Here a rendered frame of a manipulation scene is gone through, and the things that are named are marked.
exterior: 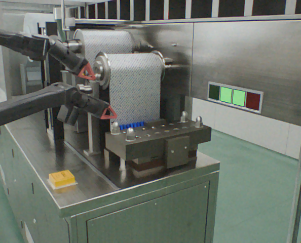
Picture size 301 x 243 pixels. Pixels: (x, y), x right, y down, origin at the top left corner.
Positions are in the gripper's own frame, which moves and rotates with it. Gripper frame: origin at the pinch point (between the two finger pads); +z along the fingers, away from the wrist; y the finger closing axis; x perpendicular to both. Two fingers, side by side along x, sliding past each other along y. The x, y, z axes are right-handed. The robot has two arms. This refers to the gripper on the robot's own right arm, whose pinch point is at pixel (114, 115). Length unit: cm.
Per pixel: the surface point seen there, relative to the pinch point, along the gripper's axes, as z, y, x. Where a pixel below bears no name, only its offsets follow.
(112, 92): -5.3, 0.2, 7.7
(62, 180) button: -15.5, 13.4, -26.6
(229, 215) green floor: 158, -37, -34
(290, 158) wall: 280, -76, 40
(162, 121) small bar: 18.3, 6.4, 6.3
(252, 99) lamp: 20, 42, 24
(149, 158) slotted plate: 9.8, 19.0, -8.7
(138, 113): 9.6, 0.3, 5.2
